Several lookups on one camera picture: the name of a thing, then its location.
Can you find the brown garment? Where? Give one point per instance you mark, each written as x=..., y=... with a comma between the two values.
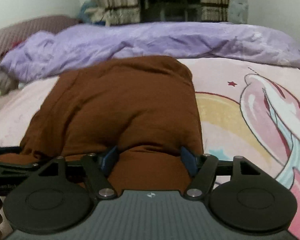
x=127, y=105

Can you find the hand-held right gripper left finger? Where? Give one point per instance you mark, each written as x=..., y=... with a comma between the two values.
x=110, y=158

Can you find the mauve quilted pillow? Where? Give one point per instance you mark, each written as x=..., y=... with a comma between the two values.
x=22, y=30

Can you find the white plastic bag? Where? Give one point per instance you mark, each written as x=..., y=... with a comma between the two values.
x=238, y=10

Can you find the pink printed bed sheet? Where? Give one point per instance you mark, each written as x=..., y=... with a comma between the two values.
x=227, y=130

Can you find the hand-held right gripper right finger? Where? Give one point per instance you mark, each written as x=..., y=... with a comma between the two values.
x=188, y=161

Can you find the purple duvet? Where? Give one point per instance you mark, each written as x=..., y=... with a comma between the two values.
x=165, y=40

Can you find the blue and white clothes pile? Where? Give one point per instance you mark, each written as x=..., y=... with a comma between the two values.
x=90, y=11

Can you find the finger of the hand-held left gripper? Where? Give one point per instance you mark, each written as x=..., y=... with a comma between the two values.
x=10, y=169
x=5, y=152

